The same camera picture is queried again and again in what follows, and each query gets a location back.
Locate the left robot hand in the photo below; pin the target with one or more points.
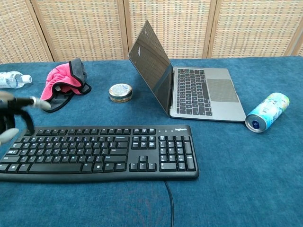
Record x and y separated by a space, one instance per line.
14 111

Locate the black keyboard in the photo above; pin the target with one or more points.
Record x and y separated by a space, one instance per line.
99 153

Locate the clear plastic water bottle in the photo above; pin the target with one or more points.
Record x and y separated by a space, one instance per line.
13 80

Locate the pink and grey cloth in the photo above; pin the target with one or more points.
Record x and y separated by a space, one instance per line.
65 82

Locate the round metal tin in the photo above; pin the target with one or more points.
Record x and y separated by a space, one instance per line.
120 93

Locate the blue table mat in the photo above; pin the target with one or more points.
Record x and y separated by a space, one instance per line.
151 142

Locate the woven bamboo folding screen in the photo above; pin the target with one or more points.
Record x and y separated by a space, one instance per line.
151 29

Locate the silver laptop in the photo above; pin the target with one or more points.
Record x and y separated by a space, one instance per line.
187 92

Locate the blue drink can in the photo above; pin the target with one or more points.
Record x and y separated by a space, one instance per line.
267 112

